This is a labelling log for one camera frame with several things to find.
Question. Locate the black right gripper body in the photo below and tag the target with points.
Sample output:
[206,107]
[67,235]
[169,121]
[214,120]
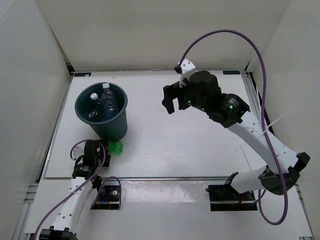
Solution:
[192,101]

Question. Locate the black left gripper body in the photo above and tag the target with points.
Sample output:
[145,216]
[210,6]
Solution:
[105,142]

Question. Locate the green plastic bottle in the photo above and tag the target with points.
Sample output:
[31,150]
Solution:
[115,147]

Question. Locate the blue label bottle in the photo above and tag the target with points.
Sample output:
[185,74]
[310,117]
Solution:
[94,114]
[98,103]

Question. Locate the clear plastic bottle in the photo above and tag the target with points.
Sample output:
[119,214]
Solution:
[109,102]

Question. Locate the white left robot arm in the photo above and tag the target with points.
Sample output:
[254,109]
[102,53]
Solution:
[64,220]

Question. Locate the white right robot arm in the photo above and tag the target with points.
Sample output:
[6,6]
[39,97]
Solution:
[282,163]

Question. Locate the dark teal ribbed bin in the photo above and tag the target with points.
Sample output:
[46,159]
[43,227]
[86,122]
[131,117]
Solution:
[113,129]

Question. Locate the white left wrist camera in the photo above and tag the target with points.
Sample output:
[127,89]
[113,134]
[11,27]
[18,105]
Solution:
[76,153]

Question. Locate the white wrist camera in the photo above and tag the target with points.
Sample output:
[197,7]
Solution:
[185,68]
[76,153]

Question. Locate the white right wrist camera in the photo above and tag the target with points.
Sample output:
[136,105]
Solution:
[185,68]

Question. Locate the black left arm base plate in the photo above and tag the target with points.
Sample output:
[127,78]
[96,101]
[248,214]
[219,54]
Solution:
[109,197]

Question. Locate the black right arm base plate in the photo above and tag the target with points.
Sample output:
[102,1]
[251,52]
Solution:
[223,198]

